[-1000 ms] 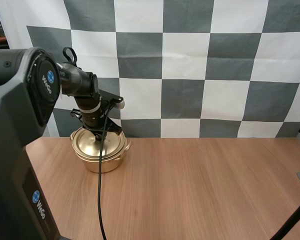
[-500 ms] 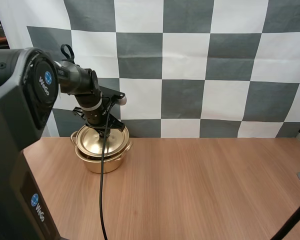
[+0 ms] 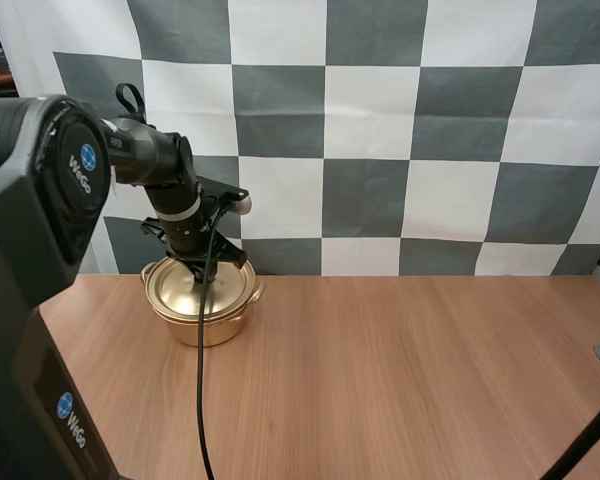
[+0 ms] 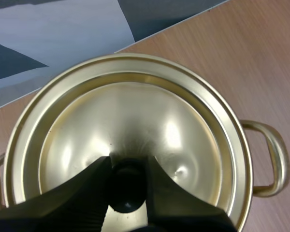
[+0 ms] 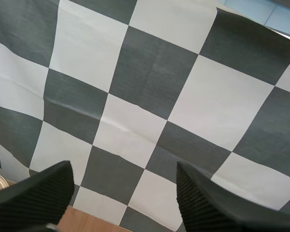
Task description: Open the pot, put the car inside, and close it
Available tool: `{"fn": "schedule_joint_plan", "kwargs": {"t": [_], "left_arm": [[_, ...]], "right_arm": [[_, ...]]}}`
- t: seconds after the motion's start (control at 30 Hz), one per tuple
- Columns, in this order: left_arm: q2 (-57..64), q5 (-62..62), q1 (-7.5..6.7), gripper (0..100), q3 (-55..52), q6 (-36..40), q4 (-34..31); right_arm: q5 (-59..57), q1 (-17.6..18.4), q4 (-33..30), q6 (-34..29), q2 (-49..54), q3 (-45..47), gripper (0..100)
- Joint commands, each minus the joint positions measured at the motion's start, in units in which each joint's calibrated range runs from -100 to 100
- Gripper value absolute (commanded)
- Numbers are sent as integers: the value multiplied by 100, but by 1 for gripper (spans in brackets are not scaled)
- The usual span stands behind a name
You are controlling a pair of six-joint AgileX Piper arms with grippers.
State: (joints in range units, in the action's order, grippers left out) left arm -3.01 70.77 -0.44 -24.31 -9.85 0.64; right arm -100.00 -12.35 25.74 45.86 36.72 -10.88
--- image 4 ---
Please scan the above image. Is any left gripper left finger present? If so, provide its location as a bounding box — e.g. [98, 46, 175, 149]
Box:
[0, 156, 112, 232]

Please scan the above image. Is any checked cloth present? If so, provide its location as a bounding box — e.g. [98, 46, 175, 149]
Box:
[0, 0, 229, 112]

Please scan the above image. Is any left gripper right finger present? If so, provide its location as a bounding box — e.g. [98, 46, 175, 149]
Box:
[140, 154, 237, 232]

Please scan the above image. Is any gold pot with two handles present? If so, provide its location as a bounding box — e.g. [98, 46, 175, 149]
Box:
[0, 119, 290, 210]

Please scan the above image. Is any gold lid with black knob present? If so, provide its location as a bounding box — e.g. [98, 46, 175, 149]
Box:
[3, 53, 254, 232]

